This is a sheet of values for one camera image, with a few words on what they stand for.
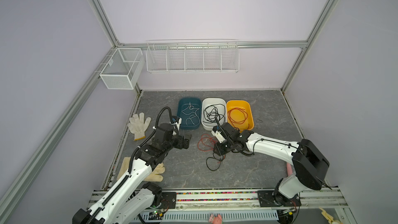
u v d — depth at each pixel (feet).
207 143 3.07
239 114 3.52
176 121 2.20
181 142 2.23
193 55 3.22
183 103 3.58
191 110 3.56
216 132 2.58
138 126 3.33
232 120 3.39
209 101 3.56
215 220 2.19
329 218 2.23
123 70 3.24
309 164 1.44
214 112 3.53
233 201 2.47
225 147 2.40
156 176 2.65
